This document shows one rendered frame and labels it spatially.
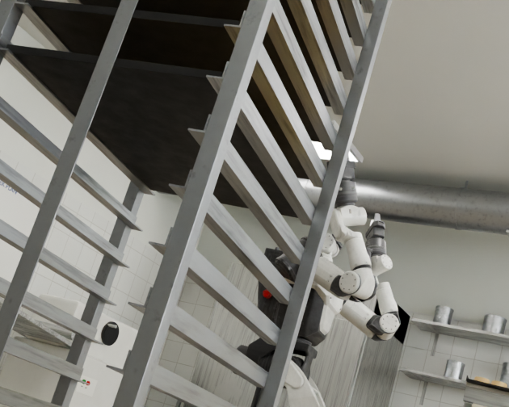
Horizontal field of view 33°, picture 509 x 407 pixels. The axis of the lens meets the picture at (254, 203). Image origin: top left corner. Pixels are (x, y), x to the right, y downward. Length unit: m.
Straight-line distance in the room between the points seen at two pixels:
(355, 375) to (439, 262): 1.54
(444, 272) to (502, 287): 0.52
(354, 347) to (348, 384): 0.29
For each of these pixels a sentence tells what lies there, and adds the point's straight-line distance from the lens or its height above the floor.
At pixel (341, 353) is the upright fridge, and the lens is 6.70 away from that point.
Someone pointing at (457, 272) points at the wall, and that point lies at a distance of 7.61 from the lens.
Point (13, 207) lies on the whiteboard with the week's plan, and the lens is 6.78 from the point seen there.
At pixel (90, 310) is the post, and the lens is 1.93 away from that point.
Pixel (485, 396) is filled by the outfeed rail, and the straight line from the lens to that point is 2.96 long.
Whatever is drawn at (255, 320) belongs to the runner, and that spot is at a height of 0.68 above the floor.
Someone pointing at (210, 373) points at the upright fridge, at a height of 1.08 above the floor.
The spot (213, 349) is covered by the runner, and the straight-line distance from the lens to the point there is 1.45.
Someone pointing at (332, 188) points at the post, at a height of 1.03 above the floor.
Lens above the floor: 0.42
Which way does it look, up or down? 17 degrees up
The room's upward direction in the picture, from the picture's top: 17 degrees clockwise
